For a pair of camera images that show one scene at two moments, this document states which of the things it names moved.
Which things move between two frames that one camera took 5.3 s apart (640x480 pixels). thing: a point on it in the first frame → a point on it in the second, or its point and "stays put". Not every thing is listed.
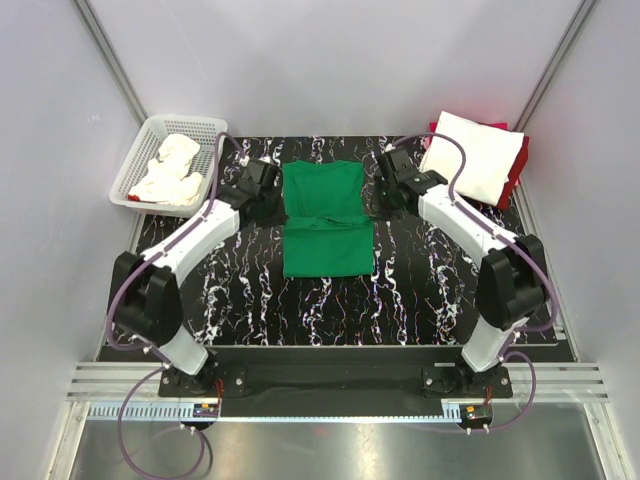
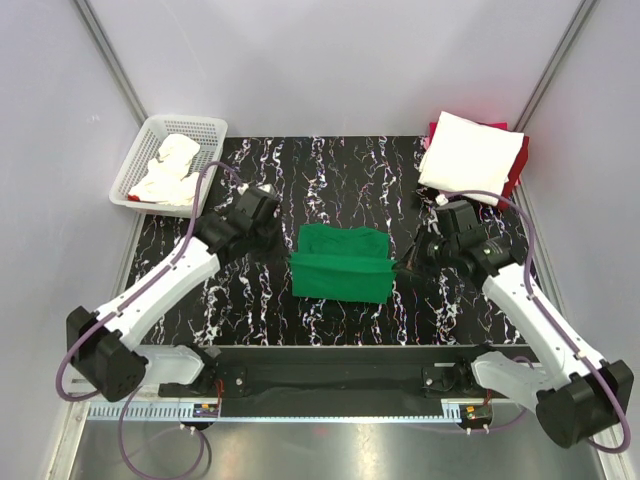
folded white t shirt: (492, 152) stays put
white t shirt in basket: (167, 181) stays put
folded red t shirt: (517, 169) stays put
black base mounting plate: (339, 375) stays put
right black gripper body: (383, 186) → (439, 252)
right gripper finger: (386, 205) → (412, 251)
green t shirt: (325, 230) → (342, 262)
